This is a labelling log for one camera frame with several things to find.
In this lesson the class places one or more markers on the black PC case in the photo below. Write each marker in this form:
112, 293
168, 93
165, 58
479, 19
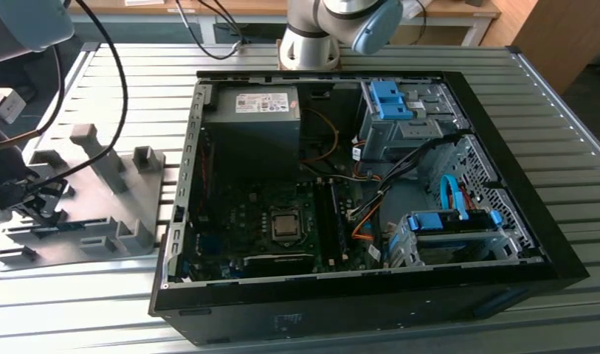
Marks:
330, 306

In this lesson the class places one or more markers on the silver CPU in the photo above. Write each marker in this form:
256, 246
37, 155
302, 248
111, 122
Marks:
287, 225

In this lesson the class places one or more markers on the blue plastic bay latch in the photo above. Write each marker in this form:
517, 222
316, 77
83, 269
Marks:
391, 96

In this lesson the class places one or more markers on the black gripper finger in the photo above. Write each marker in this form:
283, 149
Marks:
54, 193
26, 212

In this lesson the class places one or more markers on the green motherboard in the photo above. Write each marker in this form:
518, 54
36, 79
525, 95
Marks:
241, 210

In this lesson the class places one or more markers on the grey power supply unit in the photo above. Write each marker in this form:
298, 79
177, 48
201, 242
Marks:
260, 121

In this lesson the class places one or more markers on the hard disk in blue carrier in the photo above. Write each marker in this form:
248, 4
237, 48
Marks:
426, 221

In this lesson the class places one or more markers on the wooden cabinet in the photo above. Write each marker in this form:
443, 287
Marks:
566, 37

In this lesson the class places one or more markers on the wooden desk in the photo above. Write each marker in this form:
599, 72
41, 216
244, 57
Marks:
148, 10

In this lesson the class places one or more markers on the grey metal drive cage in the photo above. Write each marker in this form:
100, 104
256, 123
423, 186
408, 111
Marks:
414, 136

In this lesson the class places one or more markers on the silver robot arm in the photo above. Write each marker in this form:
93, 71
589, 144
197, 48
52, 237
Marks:
306, 48

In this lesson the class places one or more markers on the grey parts rack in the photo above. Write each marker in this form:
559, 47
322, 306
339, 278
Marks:
91, 199

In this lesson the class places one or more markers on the grey metal disk bay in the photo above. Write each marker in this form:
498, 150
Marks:
458, 239

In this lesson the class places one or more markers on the blue RAM stick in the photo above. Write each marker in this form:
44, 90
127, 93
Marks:
78, 223

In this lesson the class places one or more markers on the black graphics card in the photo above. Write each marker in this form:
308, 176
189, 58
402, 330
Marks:
280, 263

